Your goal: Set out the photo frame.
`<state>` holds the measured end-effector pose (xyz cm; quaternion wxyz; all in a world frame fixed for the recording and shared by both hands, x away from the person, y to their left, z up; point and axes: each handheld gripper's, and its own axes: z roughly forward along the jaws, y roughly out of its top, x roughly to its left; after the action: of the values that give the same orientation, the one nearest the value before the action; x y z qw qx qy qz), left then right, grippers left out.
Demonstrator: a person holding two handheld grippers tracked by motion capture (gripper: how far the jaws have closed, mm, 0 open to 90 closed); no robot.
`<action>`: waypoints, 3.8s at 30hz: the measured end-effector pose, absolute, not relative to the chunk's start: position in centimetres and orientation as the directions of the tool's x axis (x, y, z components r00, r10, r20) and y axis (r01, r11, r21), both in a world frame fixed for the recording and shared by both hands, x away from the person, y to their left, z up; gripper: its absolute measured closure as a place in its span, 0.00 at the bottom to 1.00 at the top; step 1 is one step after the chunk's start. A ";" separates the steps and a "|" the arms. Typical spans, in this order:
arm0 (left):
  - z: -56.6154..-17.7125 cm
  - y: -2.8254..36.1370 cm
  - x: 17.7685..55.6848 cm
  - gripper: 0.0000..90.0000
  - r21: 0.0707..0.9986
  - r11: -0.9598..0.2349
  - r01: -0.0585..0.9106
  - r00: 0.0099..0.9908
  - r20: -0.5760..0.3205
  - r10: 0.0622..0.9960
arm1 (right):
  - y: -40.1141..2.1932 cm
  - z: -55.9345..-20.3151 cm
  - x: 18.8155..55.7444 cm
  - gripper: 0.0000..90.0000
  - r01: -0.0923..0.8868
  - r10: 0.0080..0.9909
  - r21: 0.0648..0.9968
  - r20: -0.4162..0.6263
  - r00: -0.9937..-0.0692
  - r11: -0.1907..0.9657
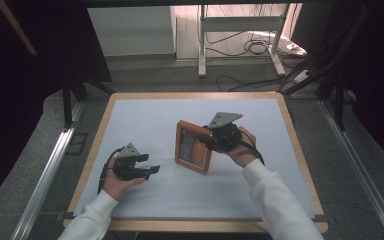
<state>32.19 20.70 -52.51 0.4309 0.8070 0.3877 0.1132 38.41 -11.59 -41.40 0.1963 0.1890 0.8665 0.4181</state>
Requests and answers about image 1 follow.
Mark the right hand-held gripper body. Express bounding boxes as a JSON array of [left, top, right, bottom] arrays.
[[201, 111, 244, 154]]

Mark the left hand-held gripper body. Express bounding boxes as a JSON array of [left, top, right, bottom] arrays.
[[113, 142, 142, 182]]

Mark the wooden photo frame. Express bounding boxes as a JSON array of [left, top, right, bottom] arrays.
[[174, 119, 214, 175]]

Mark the person's left hand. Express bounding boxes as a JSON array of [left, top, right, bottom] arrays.
[[101, 156, 147, 202]]

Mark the person's right hand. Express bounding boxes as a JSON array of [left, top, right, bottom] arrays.
[[224, 125, 258, 169]]

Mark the white table mat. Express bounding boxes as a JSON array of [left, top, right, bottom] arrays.
[[73, 98, 316, 220]]

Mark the black metal stand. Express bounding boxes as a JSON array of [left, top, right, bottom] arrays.
[[60, 71, 116, 130], [315, 66, 349, 132]]

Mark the white power strip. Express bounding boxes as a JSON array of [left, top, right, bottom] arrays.
[[292, 69, 312, 85]]

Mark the white cabinet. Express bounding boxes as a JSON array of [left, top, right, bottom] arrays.
[[87, 6, 177, 58]]

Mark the wooden bar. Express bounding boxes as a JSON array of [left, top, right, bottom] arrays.
[[0, 0, 38, 57]]

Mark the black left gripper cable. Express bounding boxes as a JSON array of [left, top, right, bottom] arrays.
[[97, 146, 125, 195]]

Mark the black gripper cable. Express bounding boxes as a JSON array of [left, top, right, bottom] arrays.
[[238, 129, 266, 167], [97, 146, 125, 195]]

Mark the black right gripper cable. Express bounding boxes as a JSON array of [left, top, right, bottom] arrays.
[[238, 129, 266, 167]]

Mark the black floor cable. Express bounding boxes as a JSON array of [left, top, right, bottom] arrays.
[[215, 74, 283, 93]]

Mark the aluminium rail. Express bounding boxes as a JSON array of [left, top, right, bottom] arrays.
[[317, 99, 384, 240], [10, 128, 77, 240]]

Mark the tangle of black cables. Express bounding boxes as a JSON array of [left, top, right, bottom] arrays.
[[205, 30, 283, 58]]

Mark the white metal stand frame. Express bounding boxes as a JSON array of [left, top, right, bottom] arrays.
[[197, 3, 292, 78]]

